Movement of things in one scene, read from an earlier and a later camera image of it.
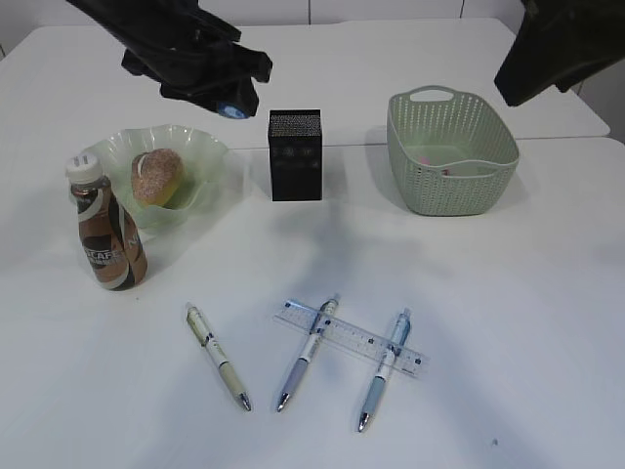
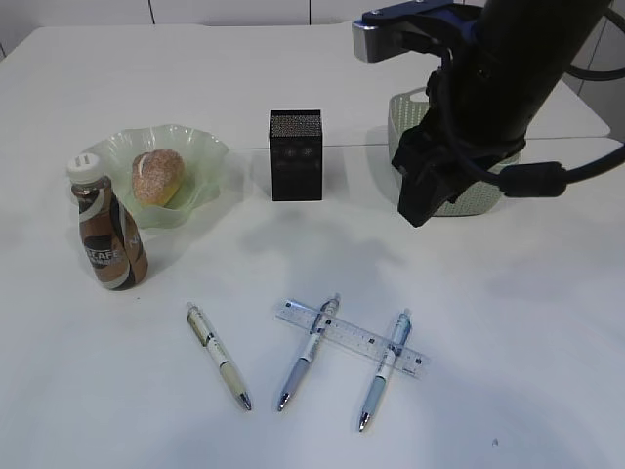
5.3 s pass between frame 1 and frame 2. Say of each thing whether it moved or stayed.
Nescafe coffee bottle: stayed
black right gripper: moved
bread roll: stayed
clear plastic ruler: stayed
